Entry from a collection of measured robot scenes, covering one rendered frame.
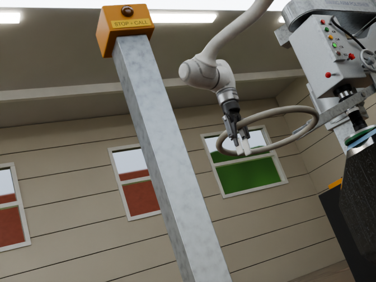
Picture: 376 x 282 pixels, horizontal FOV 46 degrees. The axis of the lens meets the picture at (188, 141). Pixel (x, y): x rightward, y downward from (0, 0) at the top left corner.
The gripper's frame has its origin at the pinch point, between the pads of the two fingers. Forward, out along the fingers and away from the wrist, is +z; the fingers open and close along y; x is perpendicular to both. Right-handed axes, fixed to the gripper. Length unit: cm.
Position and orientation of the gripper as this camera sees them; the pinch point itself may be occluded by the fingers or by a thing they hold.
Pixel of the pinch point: (242, 147)
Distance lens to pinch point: 187.8
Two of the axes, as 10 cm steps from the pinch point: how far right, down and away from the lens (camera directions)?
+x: -6.6, 4.1, 6.3
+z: 2.3, 9.1, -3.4
